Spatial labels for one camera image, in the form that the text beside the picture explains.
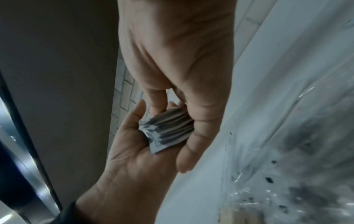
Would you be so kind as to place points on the shiny metal door frame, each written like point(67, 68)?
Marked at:
point(25, 157)

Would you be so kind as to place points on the person's left hand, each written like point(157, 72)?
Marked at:
point(130, 166)

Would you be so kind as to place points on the pile of clear-wrapped toiletries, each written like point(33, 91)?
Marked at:
point(304, 175)

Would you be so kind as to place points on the white countertop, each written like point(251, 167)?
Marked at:
point(249, 98)

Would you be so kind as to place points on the stack of shampoo sachets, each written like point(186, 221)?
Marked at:
point(166, 131)

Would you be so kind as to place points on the person's right hand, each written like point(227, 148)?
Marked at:
point(182, 48)

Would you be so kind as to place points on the black marker wristband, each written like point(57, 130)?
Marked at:
point(66, 215)

